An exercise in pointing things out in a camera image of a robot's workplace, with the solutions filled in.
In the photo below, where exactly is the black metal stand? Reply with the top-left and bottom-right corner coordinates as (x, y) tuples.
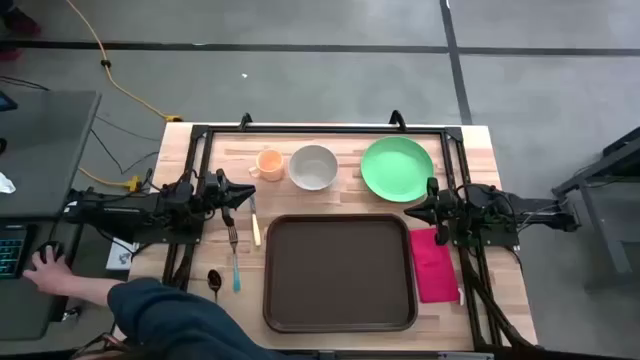
(552, 127), (640, 291)

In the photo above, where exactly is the person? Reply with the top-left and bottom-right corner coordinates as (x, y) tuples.
(69, 277), (321, 360)

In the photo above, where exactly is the dark brown plastic tray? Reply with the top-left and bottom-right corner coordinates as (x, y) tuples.
(263, 213), (419, 335)

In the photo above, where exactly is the orange plastic mug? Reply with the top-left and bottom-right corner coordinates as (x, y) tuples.
(248, 148), (286, 183)

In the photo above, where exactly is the fork with teal handle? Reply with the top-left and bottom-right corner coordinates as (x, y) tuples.
(227, 224), (242, 294)

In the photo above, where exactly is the green plate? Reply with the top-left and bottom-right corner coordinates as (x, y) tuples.
(360, 135), (435, 204)

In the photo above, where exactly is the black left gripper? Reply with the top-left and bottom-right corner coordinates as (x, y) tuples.
(199, 168), (258, 229)

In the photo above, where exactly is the long yellow extension cable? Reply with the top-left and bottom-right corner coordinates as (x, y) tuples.
(64, 0), (184, 124)

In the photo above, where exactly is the grey bowl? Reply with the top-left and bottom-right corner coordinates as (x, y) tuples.
(288, 144), (340, 192)

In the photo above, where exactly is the person's hand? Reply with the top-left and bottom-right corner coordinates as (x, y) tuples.
(22, 247), (76, 296)

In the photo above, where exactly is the spoon with teal handle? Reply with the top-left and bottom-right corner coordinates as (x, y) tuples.
(206, 268), (223, 304)

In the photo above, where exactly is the short yellow plug cable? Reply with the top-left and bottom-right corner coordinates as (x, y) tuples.
(77, 167), (144, 194)

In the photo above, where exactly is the knife with cream handle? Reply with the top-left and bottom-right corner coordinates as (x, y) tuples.
(248, 194), (263, 247)

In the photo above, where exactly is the backlit keyboard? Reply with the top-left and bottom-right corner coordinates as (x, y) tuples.
(0, 224), (31, 280)

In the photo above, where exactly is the white printed box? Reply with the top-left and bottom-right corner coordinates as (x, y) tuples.
(105, 238), (136, 271)

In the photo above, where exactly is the grey side desk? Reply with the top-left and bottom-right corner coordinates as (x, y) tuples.
(0, 89), (101, 341)

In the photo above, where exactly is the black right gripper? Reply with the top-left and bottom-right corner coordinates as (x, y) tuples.
(403, 176), (469, 247)

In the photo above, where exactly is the person's forearm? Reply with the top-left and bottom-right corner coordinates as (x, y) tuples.
(64, 275), (126, 307)

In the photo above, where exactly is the red cloth napkin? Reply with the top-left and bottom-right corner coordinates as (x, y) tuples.
(409, 227), (465, 306)

